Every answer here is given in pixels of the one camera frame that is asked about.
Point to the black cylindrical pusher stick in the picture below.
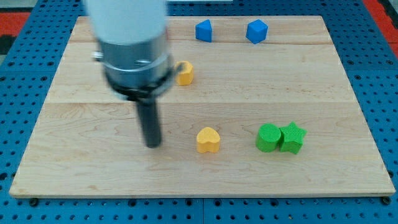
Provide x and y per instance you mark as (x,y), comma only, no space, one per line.
(149,121)

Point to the yellow hexagon block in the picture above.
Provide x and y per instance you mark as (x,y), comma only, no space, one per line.
(185,73)

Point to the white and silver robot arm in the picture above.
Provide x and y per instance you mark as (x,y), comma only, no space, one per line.
(134,51)

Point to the yellow heart block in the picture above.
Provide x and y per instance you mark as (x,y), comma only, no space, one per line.
(208,140)

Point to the blue triangular prism block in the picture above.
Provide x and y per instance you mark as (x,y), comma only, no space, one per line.
(203,31)

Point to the wooden board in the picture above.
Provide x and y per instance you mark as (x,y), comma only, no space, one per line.
(88,144)

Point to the green cylinder block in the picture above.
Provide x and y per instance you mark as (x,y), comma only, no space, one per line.
(268,137)

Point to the blue cube block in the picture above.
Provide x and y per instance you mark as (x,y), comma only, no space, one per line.
(257,31)

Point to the green star block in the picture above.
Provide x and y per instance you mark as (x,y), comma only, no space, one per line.
(292,138)

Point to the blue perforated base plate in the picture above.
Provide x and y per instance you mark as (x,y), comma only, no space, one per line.
(34,55)

